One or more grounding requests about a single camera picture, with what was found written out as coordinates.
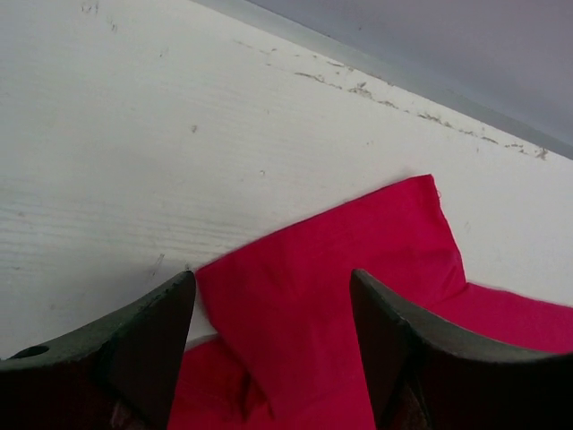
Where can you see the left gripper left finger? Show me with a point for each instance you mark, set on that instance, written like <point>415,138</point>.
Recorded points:
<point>118,372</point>

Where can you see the bright red t shirt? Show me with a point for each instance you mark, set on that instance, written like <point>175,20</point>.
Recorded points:
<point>286,355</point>

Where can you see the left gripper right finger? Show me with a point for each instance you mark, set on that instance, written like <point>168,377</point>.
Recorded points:
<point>425,372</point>

